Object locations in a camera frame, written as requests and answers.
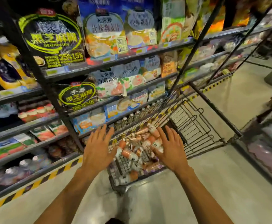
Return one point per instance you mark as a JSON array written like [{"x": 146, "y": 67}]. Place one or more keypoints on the person's left hand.
[{"x": 96, "y": 153}]

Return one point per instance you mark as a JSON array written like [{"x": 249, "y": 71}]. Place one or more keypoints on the person's right hand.
[{"x": 172, "y": 156}]

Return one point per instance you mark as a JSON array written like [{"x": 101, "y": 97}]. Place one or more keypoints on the person's right thumb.
[{"x": 155, "y": 151}]

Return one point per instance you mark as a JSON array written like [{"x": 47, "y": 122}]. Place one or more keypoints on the person's left thumb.
[{"x": 113, "y": 153}]

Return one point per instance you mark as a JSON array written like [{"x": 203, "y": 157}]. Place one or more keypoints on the person's right middle finger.
[{"x": 169, "y": 135}]

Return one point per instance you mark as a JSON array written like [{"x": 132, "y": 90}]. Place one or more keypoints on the person's left little finger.
[{"x": 87, "y": 144}]

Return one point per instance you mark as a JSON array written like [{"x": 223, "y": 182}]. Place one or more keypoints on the person's left middle finger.
[{"x": 102, "y": 135}]

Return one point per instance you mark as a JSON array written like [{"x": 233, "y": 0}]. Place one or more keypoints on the person's right little finger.
[{"x": 182, "y": 146}]

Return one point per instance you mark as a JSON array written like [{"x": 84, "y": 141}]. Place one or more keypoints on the person's right forearm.
[{"x": 203, "y": 198}]

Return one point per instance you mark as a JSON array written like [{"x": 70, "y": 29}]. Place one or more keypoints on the person's left forearm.
[{"x": 66, "y": 198}]

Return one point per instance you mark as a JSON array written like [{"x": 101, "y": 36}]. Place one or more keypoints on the pile of orange white bottles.
[{"x": 129, "y": 155}]

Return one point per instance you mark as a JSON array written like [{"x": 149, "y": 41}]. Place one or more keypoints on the green white red packet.
[
  {"x": 59, "y": 128},
  {"x": 42, "y": 133}
]

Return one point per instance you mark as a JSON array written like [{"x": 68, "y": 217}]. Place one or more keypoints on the row of small dark bottles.
[{"x": 136, "y": 116}]

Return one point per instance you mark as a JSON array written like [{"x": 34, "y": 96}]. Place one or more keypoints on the small black green food bag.
[{"x": 76, "y": 96}]

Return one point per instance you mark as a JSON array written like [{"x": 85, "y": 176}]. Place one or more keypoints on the white blue pink food bag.
[
  {"x": 109, "y": 85},
  {"x": 132, "y": 75}
]

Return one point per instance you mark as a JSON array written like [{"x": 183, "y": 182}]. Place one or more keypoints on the long black metal shelving unit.
[{"x": 54, "y": 100}]

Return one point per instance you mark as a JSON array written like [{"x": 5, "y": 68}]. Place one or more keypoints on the row of red white-lidded jars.
[{"x": 36, "y": 112}]

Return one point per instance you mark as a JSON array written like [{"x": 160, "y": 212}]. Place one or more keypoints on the yellow black hazard tape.
[
  {"x": 36, "y": 183},
  {"x": 210, "y": 87}
]

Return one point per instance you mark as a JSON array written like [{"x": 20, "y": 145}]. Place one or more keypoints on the orange food bag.
[{"x": 169, "y": 65}]

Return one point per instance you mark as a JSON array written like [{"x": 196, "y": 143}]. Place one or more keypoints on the low dark shelving unit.
[{"x": 255, "y": 158}]

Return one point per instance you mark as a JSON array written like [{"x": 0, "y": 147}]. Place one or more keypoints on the wrapped packs of clear bottles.
[{"x": 17, "y": 171}]

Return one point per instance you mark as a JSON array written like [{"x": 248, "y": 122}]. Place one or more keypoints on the row of blue white packets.
[{"x": 7, "y": 146}]

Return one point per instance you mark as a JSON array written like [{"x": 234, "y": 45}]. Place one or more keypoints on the pile of purple packets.
[{"x": 266, "y": 156}]

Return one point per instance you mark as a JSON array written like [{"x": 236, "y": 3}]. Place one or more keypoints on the blue white cereal bag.
[
  {"x": 140, "y": 25},
  {"x": 103, "y": 32}
]

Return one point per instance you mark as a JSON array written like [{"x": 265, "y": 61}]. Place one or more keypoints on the large black green food bag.
[{"x": 52, "y": 41}]

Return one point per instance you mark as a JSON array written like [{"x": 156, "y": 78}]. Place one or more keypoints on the green white food bag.
[{"x": 172, "y": 23}]

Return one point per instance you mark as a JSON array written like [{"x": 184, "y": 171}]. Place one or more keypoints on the row of yellow orange bags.
[{"x": 196, "y": 13}]

